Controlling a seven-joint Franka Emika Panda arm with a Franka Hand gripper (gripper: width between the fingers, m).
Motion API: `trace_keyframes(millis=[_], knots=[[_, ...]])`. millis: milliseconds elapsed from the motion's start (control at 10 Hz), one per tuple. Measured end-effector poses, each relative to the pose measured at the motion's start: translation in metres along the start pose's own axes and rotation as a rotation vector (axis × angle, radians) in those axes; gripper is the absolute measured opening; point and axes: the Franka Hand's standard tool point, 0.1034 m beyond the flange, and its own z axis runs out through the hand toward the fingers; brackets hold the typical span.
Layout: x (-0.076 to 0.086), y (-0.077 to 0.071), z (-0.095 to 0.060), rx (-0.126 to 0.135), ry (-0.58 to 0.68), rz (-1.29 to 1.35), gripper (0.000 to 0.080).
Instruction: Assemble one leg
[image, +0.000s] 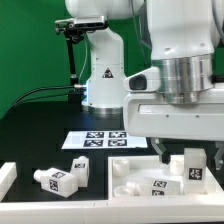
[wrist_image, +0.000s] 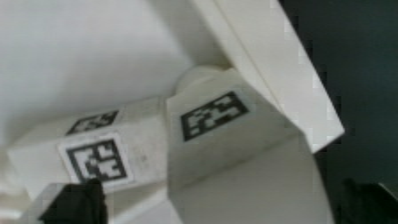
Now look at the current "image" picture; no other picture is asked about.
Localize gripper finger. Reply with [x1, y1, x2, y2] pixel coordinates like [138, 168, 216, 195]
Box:
[214, 142, 224, 170]
[151, 138, 170, 165]

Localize white U-shaped fence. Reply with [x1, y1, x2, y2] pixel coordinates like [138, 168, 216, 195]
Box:
[0, 156, 224, 224]

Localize camera on black stand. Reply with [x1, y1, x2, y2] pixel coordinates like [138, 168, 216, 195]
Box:
[55, 16, 108, 102]

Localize white square tabletop tray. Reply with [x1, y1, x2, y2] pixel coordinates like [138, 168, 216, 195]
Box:
[108, 155, 222, 200]

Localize paper sheet with markers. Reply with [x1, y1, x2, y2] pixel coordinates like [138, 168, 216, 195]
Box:
[62, 130, 147, 150]

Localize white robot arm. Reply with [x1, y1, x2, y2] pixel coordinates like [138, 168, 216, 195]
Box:
[65, 0, 224, 165]

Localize black cables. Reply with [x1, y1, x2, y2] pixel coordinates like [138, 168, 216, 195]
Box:
[9, 85, 84, 111]

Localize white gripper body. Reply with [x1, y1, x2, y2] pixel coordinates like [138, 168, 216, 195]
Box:
[123, 67, 224, 141]

